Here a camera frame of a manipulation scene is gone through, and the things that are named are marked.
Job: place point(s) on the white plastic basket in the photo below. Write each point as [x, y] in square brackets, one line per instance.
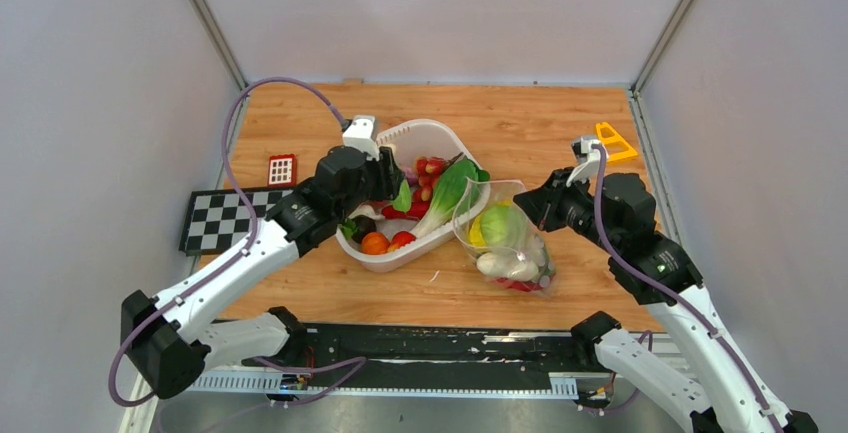
[414, 138]

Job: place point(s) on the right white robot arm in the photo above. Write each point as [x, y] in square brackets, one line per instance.
[617, 214]

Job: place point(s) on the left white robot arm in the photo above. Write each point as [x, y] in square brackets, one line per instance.
[169, 339]

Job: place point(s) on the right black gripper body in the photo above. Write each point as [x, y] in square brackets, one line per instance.
[575, 207]

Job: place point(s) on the red toy tomato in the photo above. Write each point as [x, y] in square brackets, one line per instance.
[521, 286]
[399, 240]

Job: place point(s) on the green toy cabbage head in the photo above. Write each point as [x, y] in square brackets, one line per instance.
[519, 229]

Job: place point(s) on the long white toy radish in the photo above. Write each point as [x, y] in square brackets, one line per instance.
[390, 147]

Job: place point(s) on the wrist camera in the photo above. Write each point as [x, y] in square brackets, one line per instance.
[361, 134]
[590, 154]

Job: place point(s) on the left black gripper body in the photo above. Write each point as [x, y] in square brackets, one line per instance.
[372, 185]

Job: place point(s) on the clear pink zip bag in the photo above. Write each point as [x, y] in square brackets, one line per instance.
[480, 195]

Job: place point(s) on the yellow toy cabbage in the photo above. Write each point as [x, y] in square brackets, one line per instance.
[493, 226]

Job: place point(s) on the black white checkerboard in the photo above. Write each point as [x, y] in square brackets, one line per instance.
[214, 220]

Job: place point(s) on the red toy strawberries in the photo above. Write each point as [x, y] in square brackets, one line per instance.
[428, 170]

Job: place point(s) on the yellow plastic triangle frame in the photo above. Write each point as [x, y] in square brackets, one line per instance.
[619, 149]

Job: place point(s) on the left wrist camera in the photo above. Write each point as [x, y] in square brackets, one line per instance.
[361, 134]

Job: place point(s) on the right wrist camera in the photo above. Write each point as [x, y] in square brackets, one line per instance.
[590, 154]

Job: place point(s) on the long red toy pepper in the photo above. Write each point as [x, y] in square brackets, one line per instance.
[416, 211]

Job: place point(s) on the green toy leaf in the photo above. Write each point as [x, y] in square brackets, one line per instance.
[404, 198]

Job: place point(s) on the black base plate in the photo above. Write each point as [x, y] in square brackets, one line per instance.
[440, 358]

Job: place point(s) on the red white grid block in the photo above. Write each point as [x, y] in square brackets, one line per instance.
[282, 170]

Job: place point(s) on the orange toy pumpkin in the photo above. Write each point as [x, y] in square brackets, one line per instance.
[375, 243]

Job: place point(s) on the green toy bok choy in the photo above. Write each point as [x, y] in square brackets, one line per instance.
[447, 194]

